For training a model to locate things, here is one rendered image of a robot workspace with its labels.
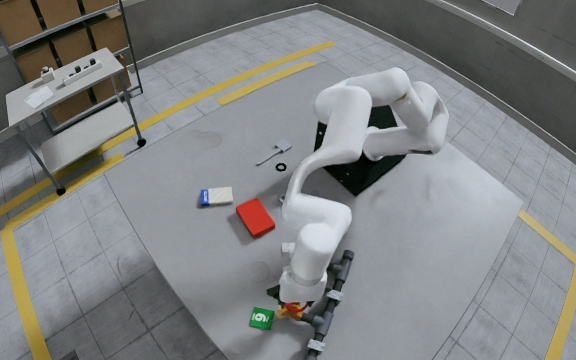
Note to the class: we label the green square tag with white number 6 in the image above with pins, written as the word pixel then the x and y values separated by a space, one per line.
pixel 260 318

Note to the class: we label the red rectangular block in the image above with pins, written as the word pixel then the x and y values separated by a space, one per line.
pixel 255 218

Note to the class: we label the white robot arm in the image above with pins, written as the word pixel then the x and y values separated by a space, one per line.
pixel 346 110

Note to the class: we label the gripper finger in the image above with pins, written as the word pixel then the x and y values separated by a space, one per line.
pixel 271 292
pixel 327 289

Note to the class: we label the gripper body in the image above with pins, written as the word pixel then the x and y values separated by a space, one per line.
pixel 290 291

